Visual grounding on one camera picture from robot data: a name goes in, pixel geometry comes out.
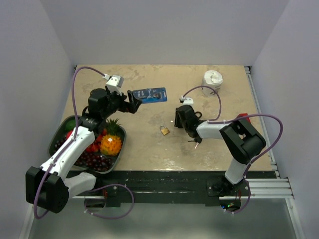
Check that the orange spiky fruit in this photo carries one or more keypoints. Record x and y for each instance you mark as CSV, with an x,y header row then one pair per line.
x,y
111,145

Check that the purple grapes bunch front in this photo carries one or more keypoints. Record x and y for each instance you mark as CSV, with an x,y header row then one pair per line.
x,y
94,161

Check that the brass padlock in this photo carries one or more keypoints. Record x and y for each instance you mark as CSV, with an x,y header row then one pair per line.
x,y
164,130

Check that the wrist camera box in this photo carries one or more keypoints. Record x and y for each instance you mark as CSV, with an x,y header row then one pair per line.
x,y
186,100
114,83

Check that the white paper roll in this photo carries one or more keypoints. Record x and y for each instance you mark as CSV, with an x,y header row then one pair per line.
x,y
211,79

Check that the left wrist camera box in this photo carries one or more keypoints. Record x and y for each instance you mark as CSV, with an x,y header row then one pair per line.
x,y
114,83

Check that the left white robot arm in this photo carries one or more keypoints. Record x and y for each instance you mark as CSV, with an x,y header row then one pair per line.
x,y
47,186

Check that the red apple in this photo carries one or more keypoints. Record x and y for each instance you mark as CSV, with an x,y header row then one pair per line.
x,y
68,134

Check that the bunch of black keys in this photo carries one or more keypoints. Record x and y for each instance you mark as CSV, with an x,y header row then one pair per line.
x,y
196,141

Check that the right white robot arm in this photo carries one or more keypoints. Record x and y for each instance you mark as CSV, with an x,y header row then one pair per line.
x,y
242,139

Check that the green lime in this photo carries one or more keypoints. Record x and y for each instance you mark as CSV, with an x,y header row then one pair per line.
x,y
70,125

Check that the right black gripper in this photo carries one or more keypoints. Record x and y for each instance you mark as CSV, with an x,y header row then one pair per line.
x,y
177,123

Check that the red strawberries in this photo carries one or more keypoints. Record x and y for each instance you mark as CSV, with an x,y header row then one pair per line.
x,y
95,146

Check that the red box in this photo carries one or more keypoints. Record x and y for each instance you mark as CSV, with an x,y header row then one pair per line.
x,y
243,115

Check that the blue blister card package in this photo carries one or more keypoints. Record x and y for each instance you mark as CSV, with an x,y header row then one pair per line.
x,y
151,95

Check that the dark green fruit tray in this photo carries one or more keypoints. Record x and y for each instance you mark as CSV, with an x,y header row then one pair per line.
x,y
113,128

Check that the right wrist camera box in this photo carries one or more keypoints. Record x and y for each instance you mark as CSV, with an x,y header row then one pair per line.
x,y
186,100

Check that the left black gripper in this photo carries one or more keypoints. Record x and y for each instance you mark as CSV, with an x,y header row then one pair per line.
x,y
131,106

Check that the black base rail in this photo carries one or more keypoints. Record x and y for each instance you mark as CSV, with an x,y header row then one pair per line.
x,y
160,187

